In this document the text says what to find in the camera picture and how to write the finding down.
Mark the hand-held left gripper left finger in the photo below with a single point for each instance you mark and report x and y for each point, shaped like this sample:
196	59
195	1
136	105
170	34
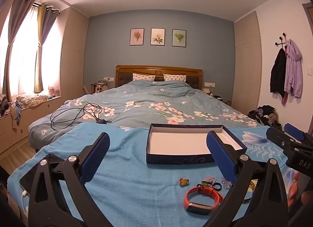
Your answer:
97	158

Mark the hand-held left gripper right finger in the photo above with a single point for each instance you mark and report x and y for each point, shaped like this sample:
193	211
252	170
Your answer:
220	158

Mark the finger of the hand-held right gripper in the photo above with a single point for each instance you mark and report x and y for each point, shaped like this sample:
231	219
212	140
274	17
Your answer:
277	137
293	131

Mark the yellow brown bangle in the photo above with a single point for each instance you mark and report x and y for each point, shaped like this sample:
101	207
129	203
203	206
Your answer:
253	186

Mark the navy cardboard box tray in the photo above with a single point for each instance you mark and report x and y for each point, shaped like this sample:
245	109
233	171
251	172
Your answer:
171	143

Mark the orange smart band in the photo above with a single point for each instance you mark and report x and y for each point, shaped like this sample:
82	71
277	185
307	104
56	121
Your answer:
198	208

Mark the person's right hand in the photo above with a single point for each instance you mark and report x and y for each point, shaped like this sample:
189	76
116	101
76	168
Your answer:
307	197

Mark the dark clothes pile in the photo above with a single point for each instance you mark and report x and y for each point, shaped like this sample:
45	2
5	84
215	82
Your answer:
265	116

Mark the blue flower print blanket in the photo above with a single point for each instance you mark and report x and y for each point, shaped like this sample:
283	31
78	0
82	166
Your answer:
132	168

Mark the black jacket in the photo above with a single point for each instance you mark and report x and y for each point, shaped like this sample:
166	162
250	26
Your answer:
277	72

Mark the purple jacket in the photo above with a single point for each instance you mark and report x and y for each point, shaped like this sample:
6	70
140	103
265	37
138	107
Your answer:
293	70

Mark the nightstand with small things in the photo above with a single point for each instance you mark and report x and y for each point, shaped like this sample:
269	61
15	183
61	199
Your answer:
215	96

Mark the cluttered nightstand with bottles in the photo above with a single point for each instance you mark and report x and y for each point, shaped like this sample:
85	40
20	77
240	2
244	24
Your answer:
101	87

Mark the black smartphone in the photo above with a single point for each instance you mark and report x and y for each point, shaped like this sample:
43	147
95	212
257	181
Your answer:
25	179

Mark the beige wardrobe by coat rack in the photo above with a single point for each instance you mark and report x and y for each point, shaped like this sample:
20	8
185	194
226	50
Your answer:
247	65

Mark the small pink fan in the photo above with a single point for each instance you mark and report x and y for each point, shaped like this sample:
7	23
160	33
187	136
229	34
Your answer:
52	92

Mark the window seat cabinet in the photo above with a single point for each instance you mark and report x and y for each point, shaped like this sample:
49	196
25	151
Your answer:
29	116

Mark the floral blue duvet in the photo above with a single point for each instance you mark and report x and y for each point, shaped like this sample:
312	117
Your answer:
146	94

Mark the cream bedding pile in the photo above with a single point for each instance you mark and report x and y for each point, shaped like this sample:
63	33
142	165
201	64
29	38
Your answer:
31	99

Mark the patterned pillow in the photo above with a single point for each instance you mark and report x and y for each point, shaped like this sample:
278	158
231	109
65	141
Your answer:
174	78
144	77

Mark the pile of mixed clothes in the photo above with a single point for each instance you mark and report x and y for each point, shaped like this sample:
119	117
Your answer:
9	109

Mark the wooden headboard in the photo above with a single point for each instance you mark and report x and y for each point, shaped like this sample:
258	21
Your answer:
159	70

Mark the beige wardrobe by window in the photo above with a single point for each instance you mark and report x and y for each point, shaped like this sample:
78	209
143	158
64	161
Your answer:
73	53

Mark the green framed flower picture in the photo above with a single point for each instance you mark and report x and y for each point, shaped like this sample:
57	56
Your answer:
179	37

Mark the pink framed flower picture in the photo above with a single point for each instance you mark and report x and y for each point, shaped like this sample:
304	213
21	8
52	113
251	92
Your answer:
137	36

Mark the cream framed flower picture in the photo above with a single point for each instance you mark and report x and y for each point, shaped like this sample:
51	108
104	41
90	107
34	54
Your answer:
158	36

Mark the grey and yellow curtain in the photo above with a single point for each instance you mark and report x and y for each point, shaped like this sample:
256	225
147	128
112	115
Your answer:
17	21
45	26

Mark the white wall outlet panel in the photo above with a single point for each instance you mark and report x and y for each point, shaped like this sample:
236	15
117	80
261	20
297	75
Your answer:
209	84

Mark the black wall coat rack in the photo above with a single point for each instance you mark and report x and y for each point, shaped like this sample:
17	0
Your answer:
283	39

